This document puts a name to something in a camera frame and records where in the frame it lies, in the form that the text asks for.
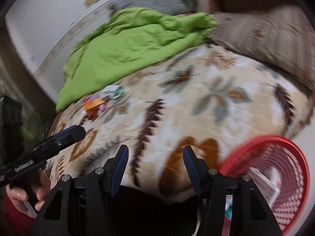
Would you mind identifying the white sock with green trim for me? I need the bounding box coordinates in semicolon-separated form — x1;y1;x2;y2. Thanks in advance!
103;85;125;101

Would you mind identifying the green duvet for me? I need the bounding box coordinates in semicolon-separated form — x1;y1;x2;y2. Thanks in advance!
55;7;218;112

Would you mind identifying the dark wooden framed door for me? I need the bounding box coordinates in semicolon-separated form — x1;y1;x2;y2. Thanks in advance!
0;54;57;138

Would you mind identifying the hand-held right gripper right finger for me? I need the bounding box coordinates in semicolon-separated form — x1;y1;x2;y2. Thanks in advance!
183;146;283;236

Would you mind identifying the leaf print blanket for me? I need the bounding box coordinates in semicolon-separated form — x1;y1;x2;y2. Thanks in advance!
45;42;312;204

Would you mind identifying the orange packet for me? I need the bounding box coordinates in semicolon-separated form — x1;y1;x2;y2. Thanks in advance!
83;95;107;118

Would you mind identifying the person's left hand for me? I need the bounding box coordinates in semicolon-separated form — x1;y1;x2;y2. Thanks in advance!
6;170;51;219

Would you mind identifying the white tissue packet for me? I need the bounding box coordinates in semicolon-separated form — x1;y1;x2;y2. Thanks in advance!
247;167;281;209

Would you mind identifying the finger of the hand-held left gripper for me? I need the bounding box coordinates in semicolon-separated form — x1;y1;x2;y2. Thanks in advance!
37;124;86;159

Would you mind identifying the person's left forearm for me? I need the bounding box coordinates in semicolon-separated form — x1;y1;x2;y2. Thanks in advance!
0;197;37;236

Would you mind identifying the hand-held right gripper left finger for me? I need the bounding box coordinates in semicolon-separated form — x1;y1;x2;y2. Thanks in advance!
30;145;129;236

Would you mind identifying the grey quilted cloth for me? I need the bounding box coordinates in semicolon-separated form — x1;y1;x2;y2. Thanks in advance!
108;0;200;22

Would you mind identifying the brown striped pillow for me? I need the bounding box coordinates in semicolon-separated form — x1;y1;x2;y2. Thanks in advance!
207;5;315;91

